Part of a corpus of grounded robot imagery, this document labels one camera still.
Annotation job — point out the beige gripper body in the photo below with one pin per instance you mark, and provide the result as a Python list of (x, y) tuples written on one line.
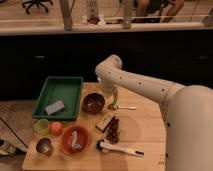
[(110, 98)]

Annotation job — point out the silver metal fork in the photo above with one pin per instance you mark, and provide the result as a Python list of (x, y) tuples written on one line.
[(116, 107)]

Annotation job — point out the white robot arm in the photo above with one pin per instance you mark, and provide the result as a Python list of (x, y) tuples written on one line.
[(188, 110)]

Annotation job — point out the purple bowl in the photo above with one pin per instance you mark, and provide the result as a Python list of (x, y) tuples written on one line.
[(93, 103)]

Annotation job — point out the orange bowl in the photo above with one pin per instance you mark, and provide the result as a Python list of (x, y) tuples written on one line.
[(84, 139)]

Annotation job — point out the grey object in orange bowl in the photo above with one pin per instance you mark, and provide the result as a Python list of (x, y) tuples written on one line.
[(74, 141)]

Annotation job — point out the green pepper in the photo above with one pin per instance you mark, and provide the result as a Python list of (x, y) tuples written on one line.
[(115, 97)]

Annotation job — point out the wooden block eraser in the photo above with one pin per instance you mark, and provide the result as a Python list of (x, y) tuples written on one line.
[(102, 124)]

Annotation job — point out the brown grape bunch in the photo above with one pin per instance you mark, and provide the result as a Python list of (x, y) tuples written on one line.
[(113, 132)]

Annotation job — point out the green plastic tray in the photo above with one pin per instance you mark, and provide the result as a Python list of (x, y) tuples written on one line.
[(55, 88)]

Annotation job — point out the grey blue sponge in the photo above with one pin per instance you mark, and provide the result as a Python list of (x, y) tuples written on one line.
[(54, 107)]

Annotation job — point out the orange ball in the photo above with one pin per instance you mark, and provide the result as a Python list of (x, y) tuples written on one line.
[(56, 128)]

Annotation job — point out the small green cup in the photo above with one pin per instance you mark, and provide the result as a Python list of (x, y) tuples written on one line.
[(42, 126)]

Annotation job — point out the metal cup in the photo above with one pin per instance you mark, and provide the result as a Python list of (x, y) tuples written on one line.
[(44, 146)]

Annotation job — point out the person in background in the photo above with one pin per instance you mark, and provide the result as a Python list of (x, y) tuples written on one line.
[(145, 7)]

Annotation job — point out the black office chair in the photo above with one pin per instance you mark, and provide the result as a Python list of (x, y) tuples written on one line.
[(29, 3)]

